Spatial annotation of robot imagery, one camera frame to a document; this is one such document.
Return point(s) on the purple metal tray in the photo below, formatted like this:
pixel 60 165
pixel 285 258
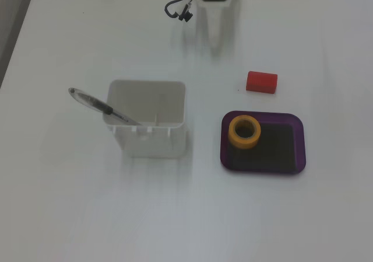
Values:
pixel 279 151

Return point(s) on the white plastic box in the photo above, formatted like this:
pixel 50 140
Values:
pixel 151 104

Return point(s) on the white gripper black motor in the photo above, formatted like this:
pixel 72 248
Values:
pixel 213 3

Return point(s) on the red rectangular block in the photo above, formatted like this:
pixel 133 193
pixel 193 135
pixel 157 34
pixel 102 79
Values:
pixel 261 82

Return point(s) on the yellow tape roll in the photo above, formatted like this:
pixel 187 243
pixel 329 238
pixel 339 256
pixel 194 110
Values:
pixel 233 136

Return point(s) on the clear black ballpoint pen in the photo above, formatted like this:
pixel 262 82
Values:
pixel 96 102

